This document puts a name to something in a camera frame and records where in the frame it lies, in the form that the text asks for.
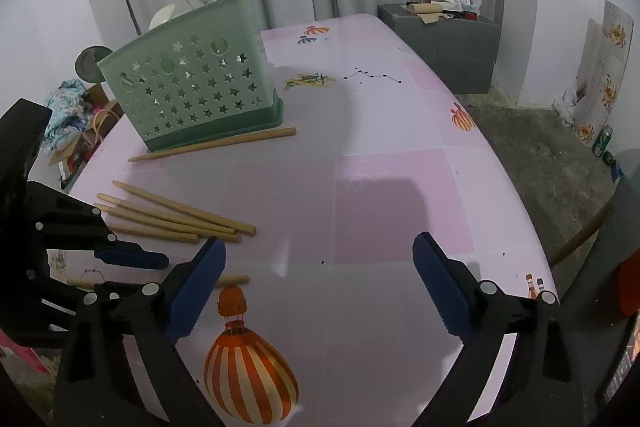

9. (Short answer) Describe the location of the pink patterned tablecloth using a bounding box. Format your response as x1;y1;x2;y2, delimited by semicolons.
72;14;553;426

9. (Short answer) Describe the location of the dark grey cabinet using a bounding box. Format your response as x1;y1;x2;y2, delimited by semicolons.
378;4;501;94

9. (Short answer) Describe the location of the cardboard box with clothes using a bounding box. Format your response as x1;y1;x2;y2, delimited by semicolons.
42;79;124;165

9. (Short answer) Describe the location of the green perforated utensil basket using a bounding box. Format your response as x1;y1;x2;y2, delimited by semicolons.
98;0;284;152

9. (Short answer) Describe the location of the floral paper roll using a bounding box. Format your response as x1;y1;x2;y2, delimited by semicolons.
574;0;634;147

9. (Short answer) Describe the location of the wooden chopstick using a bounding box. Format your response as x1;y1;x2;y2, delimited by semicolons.
96;193;235;233
128;127;297;162
98;205;241;243
66;275;250;289
108;225;200;244
112;180;256;236

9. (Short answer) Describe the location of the green can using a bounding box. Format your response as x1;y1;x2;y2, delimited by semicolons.
592;124;613;157

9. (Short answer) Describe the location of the white rice paddle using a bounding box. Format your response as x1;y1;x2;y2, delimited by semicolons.
148;3;176;31

